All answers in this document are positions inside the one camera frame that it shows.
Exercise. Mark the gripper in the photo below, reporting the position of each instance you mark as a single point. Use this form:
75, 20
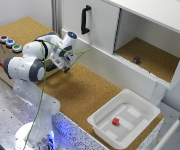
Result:
61, 59

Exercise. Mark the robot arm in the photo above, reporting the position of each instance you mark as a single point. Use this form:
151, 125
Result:
25, 68

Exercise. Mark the wooden drawer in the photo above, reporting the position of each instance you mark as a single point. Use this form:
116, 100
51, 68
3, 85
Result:
50, 74

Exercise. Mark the wooden drawer box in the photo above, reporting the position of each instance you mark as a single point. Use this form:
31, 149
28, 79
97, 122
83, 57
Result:
23, 28

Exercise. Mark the green button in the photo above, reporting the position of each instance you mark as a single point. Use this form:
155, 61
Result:
16, 48

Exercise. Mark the blue button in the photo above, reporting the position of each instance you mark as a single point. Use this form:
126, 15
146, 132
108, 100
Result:
10, 42

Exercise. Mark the white sliding door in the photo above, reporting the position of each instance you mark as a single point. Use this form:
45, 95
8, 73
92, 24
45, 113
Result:
103, 23

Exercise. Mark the red button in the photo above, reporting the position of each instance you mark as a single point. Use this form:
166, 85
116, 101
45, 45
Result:
3, 39

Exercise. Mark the purple block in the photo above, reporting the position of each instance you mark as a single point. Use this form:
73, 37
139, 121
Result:
136, 59

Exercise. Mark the pink block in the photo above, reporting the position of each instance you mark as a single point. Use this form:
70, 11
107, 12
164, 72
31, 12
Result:
116, 121

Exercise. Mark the white plastic box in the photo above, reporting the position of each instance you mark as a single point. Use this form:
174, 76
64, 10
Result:
136, 106

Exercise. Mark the white cabinet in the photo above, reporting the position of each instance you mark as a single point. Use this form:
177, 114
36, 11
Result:
156, 10

